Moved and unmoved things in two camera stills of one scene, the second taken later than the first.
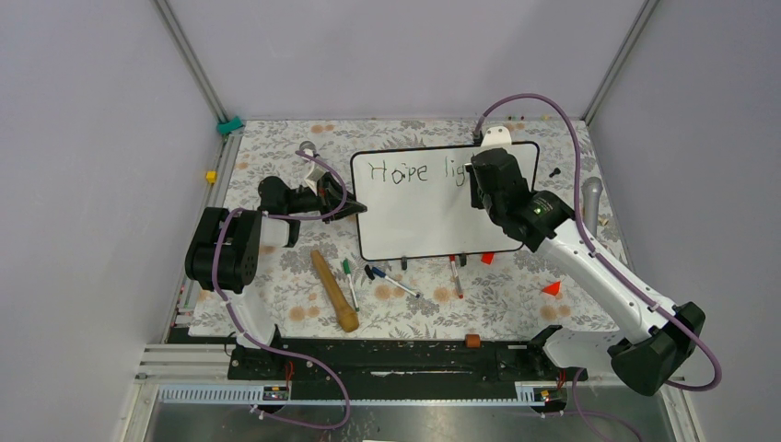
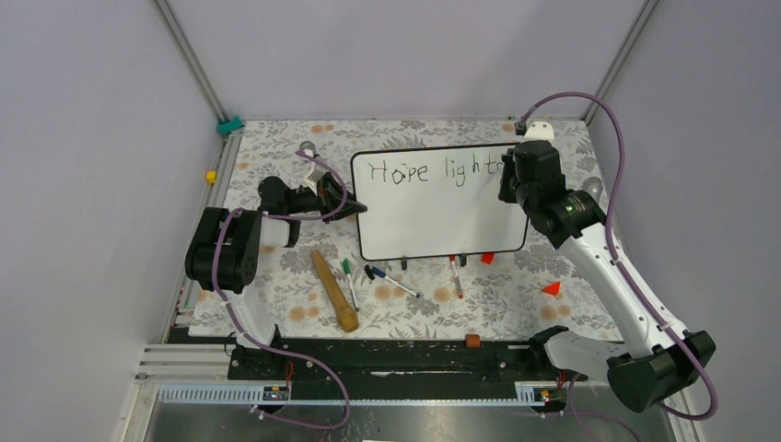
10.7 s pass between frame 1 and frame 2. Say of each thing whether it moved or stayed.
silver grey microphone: stayed
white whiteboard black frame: stayed
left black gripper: stayed
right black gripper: moved
